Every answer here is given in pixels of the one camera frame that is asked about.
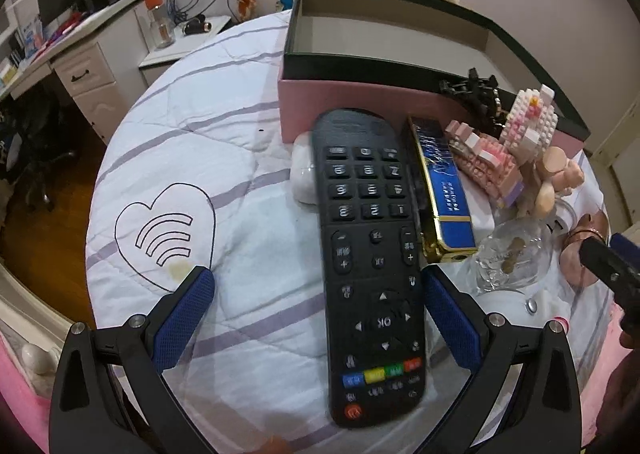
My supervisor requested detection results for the pink wooden doll figure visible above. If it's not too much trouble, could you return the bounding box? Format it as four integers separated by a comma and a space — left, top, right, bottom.
516, 145, 585, 219

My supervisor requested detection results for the pink brick block model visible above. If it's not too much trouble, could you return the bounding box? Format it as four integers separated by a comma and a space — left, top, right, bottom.
445, 119, 524, 208

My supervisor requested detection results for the white pink brick figure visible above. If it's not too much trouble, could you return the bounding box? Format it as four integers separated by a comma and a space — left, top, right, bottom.
499, 84, 559, 165

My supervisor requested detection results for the blue gold cigarette box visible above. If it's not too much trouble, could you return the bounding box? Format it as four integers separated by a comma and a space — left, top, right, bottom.
402, 116, 476, 263

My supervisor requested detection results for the black flower hair clip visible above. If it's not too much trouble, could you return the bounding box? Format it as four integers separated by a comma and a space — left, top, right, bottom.
439, 68, 506, 138

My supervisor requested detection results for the black TV remote control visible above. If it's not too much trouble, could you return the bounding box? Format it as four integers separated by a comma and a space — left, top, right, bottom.
311, 109, 426, 428

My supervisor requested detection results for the clear glass dish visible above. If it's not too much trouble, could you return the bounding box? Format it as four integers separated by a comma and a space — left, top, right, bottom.
473, 200, 577, 293

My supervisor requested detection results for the white quilted tablecloth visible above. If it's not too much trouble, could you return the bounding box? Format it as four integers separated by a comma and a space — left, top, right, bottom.
84, 8, 616, 454

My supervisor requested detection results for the white small device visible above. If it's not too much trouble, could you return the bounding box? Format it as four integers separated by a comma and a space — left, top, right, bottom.
290, 131, 318, 205

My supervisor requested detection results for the white desk with drawers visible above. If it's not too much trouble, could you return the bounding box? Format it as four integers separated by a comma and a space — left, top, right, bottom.
1, 0, 150, 143

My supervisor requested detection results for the pink black storage box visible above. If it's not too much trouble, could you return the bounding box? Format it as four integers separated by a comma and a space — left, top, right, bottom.
278, 0, 590, 154

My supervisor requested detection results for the white side table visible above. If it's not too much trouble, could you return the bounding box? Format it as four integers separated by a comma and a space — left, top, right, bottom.
139, 14, 231, 86

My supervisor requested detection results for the clear bottle orange cap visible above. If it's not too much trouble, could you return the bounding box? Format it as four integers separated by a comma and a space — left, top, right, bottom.
144, 0, 175, 49

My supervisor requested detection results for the orange snack bag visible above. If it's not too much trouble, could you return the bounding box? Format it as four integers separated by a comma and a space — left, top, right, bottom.
236, 0, 256, 22

